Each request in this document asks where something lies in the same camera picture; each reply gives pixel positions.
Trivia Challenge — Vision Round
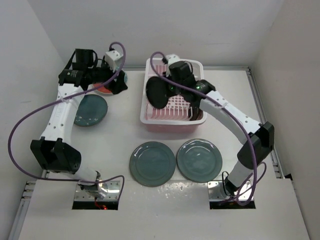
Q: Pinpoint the aluminium frame rail left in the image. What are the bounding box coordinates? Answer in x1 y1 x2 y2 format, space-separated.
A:
7 67 77 240

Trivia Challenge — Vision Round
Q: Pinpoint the white pink dish rack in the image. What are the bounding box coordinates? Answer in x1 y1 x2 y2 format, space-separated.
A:
140 57 207 133

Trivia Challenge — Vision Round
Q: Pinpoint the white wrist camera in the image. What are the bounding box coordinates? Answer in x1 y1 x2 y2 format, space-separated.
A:
104 50 123 72
162 54 181 66

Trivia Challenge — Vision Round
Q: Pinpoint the metal base plate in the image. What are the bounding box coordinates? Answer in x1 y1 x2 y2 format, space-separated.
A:
74 180 121 202
207 180 252 203

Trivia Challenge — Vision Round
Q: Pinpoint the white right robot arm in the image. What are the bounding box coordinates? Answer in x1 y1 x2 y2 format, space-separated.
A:
161 74 275 202

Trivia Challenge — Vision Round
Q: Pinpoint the red and teal plate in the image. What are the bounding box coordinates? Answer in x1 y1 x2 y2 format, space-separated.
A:
93 70 114 94

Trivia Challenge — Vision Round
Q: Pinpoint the dark teal speckled plate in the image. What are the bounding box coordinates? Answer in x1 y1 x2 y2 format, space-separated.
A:
73 94 108 127

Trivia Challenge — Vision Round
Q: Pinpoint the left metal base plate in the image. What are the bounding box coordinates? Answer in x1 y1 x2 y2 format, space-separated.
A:
74 180 121 202

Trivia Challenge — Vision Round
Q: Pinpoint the aluminium frame rail right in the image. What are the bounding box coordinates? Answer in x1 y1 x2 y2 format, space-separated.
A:
246 67 293 180

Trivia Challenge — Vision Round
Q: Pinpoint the black small plate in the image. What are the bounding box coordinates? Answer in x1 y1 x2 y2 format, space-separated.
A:
145 76 169 109

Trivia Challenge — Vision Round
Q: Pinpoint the aluminium frame rail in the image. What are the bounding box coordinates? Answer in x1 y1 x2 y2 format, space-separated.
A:
7 67 77 240
246 67 293 180

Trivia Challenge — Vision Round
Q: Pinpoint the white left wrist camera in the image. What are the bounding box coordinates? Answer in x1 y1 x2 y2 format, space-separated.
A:
104 50 123 72

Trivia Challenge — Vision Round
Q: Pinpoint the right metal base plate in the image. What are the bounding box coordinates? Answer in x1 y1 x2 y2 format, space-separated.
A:
207 180 252 203

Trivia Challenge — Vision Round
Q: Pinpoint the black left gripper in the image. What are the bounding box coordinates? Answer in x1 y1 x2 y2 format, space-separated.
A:
87 57 127 94

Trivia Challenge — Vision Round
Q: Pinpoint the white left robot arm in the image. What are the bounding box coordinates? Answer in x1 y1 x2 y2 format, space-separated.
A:
30 47 128 199

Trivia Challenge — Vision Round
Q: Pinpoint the grey-green plate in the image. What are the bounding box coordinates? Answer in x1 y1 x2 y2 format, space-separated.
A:
176 138 223 183
129 141 176 187

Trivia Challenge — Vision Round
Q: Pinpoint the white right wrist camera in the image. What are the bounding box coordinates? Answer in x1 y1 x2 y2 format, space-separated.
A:
162 54 181 66

